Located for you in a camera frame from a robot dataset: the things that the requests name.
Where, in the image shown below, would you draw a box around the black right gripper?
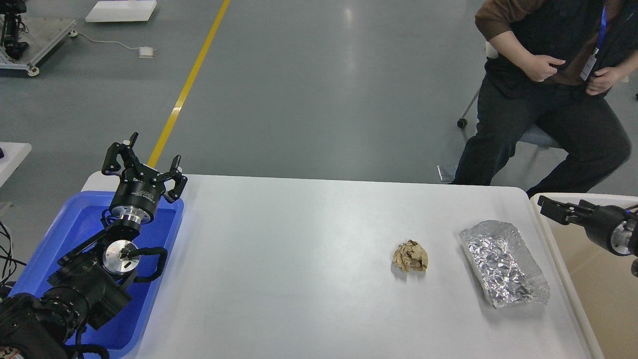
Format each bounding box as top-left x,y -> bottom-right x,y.
537,195 -> 637,256

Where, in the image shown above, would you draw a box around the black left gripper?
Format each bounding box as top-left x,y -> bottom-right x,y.
102,133 -> 188,218

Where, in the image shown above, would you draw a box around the silver foil bag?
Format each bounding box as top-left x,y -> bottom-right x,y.
460,220 -> 551,309

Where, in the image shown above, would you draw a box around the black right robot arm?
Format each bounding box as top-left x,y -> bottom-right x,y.
537,195 -> 638,257

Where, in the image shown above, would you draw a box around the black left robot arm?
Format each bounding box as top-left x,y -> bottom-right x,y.
1,133 -> 187,359

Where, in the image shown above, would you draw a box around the white office chair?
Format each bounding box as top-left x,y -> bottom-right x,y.
457,42 -> 566,150

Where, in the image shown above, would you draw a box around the beige plastic bin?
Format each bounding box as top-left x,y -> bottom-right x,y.
531,195 -> 638,359

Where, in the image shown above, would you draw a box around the left metal floor plate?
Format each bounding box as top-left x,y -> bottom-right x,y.
437,165 -> 458,182

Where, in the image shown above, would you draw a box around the white side table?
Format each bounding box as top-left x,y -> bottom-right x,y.
0,142 -> 32,186

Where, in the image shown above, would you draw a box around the seated person dark clothes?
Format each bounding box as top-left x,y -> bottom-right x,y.
453,0 -> 637,197

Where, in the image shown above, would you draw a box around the white flat board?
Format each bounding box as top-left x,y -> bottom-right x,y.
85,0 -> 158,22

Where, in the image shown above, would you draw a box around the blue plastic bin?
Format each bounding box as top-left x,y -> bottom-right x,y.
10,191 -> 184,359

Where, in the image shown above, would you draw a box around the crumpled brown paper ball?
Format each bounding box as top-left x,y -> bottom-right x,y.
393,239 -> 429,273

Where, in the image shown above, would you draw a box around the metal cart platform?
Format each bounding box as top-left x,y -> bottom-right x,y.
0,0 -> 78,77

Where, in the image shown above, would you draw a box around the white power adapter with cable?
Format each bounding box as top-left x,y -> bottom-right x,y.
70,30 -> 157,58

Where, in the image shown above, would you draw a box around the black cables at left edge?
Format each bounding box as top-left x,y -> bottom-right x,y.
0,219 -> 25,287

